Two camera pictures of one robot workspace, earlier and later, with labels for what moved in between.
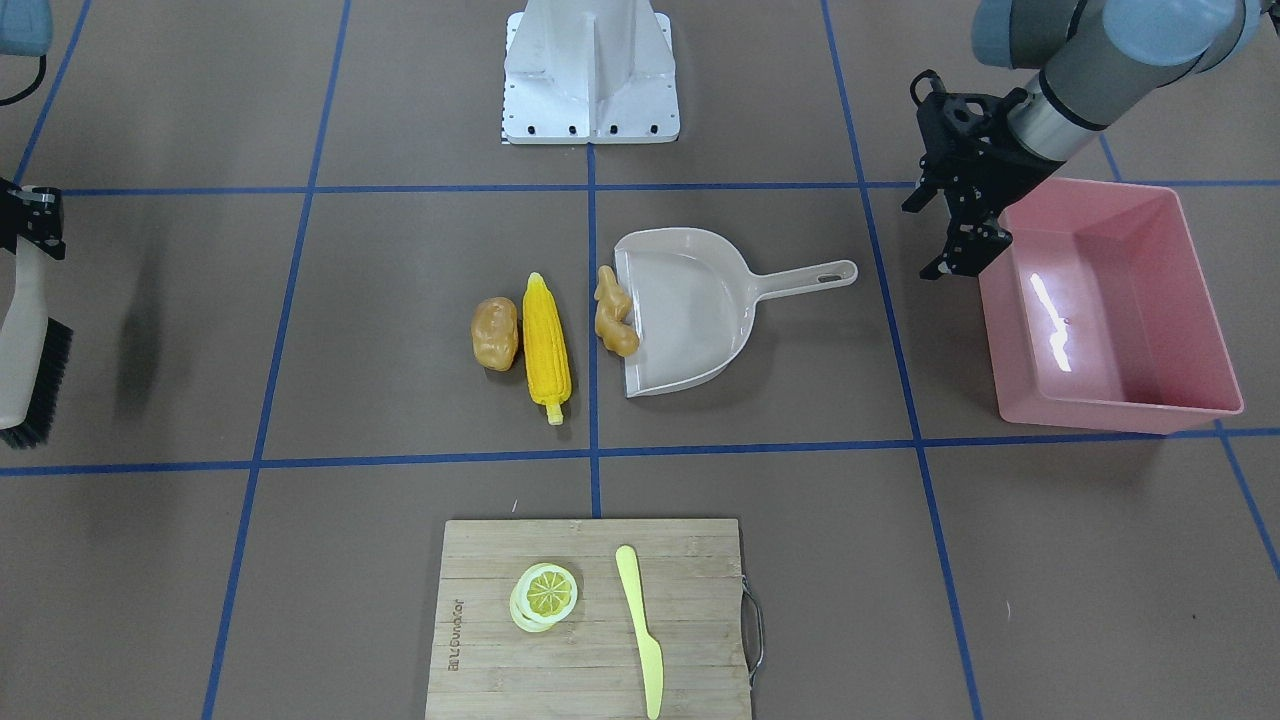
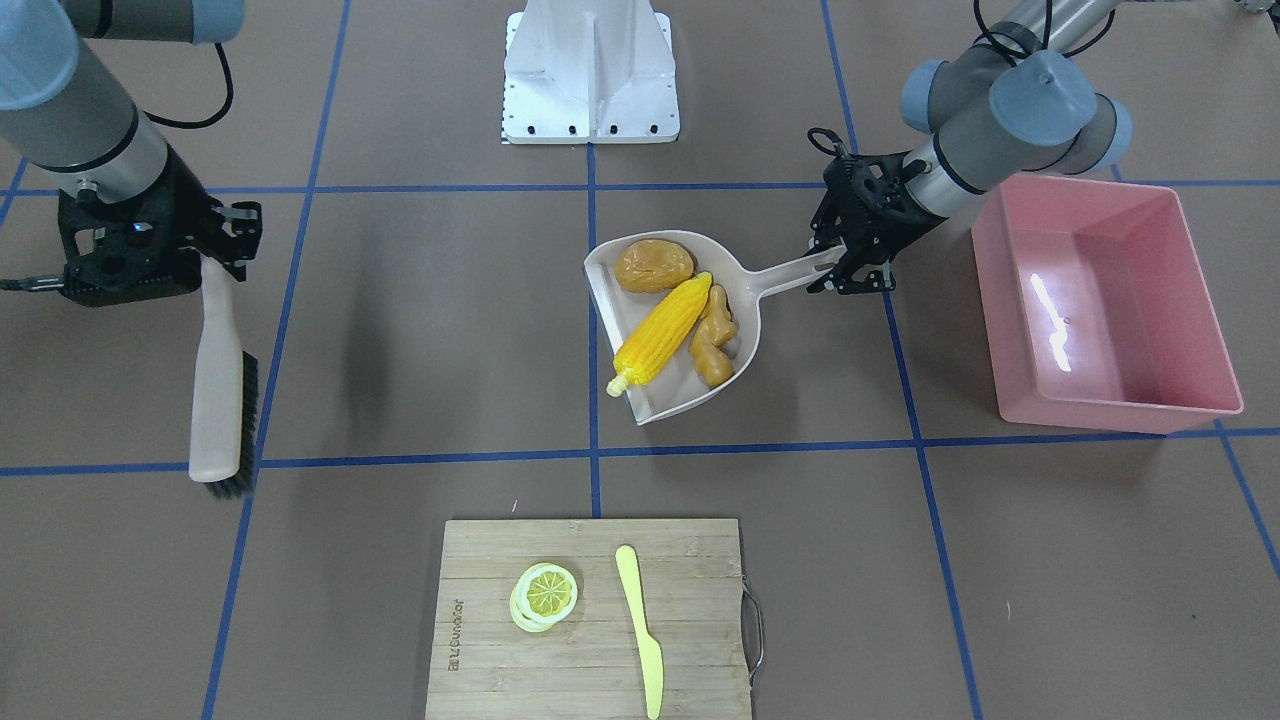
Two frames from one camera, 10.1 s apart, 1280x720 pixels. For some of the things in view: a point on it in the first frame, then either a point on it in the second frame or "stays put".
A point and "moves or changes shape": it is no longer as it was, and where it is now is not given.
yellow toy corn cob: x=547 y=353 to x=659 y=340
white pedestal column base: x=596 y=71 stays put
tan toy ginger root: x=613 y=310 to x=713 y=329
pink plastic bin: x=1098 y=312 stays put
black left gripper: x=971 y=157 to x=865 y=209
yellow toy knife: x=650 y=652 stays put
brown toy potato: x=494 y=332 to x=652 y=265
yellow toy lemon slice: x=544 y=595 stays put
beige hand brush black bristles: x=35 y=351 to x=224 y=387
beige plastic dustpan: x=695 y=303 moves or changes shape
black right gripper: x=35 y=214 to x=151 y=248
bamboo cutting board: x=690 y=593 stays put
